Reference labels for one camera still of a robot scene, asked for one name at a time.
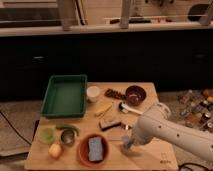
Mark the light green plastic cup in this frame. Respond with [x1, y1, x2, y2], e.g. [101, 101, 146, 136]
[39, 128, 54, 144]

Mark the spice bottle rack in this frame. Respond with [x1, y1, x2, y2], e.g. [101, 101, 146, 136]
[178, 89, 213, 133]

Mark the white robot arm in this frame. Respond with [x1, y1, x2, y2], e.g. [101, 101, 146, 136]
[132, 103, 213, 161]

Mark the white cup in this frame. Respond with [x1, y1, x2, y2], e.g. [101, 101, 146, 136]
[86, 86, 101, 102]

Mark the grey blue towel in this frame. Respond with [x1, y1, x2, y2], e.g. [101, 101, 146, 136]
[121, 136, 134, 153]

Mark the blue grey sponge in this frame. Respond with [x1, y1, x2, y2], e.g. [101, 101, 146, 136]
[88, 136, 103, 162]

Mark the wooden block brush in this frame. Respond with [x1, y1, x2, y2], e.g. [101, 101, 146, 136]
[99, 117, 121, 131]

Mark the yellow apple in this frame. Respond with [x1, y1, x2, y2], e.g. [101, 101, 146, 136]
[48, 143, 63, 159]

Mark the small metal cup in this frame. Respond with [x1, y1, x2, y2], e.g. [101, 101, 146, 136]
[61, 129, 75, 146]

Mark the orange plastic bowl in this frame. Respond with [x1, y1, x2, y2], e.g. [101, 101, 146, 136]
[77, 133, 109, 168]

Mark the green pepper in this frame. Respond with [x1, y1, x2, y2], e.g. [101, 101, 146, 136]
[55, 124, 80, 136]

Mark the green plastic tray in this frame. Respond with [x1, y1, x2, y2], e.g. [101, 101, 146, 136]
[41, 75, 87, 118]

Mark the dark red bowl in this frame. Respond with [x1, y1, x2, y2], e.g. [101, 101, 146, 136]
[125, 85, 146, 106]

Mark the black cable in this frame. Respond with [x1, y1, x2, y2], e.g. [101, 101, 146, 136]
[0, 110, 33, 147]

